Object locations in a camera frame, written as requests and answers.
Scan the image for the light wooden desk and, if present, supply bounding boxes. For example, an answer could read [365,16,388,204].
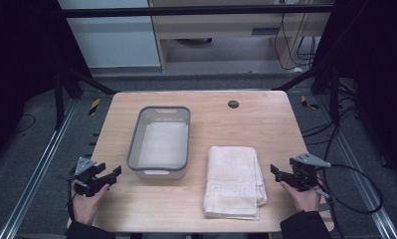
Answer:
[147,0,334,73]

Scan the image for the person's left hand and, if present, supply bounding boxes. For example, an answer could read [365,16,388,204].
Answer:
[71,182,111,227]

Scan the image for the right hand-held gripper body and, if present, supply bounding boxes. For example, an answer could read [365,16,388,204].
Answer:
[285,151,332,193]

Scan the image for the black metal stand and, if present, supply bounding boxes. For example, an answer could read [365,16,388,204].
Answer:
[272,63,342,126]
[52,61,118,131]

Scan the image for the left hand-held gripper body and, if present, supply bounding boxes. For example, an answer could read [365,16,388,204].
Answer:
[71,156,110,198]

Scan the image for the person's right hand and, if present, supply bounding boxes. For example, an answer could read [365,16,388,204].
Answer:
[279,180,323,213]

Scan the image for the white cabinet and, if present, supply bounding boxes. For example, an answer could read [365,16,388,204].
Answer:
[57,0,162,70]

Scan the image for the black floor cable bundle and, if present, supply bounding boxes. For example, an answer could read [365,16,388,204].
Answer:
[300,79,364,147]

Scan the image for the aluminium floor rail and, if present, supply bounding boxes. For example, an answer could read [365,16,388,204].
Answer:
[314,94,397,239]
[0,99,81,239]

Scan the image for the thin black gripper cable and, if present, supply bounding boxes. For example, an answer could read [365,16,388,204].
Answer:
[66,167,79,223]

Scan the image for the black horizontal bar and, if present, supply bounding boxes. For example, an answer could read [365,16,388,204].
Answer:
[60,3,336,19]

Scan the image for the black hanging desk cables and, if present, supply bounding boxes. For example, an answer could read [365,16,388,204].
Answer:
[273,13,317,73]

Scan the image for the dark curtain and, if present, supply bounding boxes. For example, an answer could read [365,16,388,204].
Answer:
[309,0,397,185]
[0,0,92,167]

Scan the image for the grey cable plug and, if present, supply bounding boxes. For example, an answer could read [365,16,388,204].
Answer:
[316,187,336,205]

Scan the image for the grey-rimmed plastic basin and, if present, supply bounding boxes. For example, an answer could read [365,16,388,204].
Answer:
[125,105,192,181]

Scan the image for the black looped gripper cable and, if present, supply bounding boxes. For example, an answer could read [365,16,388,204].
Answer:
[318,162,385,239]

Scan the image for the yellow black tape piece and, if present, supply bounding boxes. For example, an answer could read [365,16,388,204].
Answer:
[88,98,101,117]
[299,95,320,111]

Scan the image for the folded white towel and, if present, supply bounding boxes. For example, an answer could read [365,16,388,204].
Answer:
[201,145,269,221]

